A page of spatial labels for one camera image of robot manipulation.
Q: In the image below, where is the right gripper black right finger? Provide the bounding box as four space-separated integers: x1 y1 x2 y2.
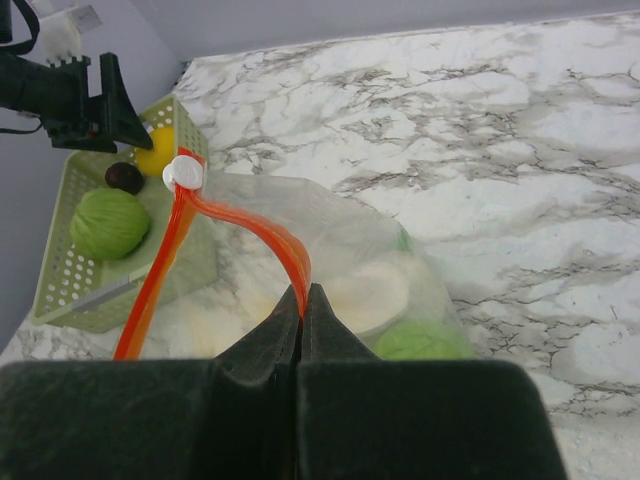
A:
296 285 567 479

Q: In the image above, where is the orange toy fruit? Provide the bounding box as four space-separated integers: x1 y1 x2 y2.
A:
134 126 174 177

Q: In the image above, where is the lime green toy fruit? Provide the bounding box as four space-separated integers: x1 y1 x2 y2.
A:
373 320 474 360

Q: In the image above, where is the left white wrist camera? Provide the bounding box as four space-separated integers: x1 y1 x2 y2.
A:
31 1 102 66

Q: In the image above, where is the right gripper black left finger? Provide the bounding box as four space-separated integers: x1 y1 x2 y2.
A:
1 292 300 479

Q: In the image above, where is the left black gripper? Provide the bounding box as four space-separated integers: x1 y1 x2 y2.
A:
1 52 153 153

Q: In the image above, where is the dark red toy fruit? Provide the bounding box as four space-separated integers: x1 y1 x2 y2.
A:
104 162 145 195

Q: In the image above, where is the green toy cabbage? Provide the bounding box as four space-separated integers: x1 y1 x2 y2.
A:
69 187 151 261

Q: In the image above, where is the white toy garlic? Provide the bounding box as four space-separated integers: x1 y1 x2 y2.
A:
322 260 410 335

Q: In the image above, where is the green plastic basket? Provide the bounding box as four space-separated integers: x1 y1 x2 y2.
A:
31 95 218 334

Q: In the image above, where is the clear zip top bag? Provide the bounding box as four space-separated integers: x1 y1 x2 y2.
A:
114 148 473 360

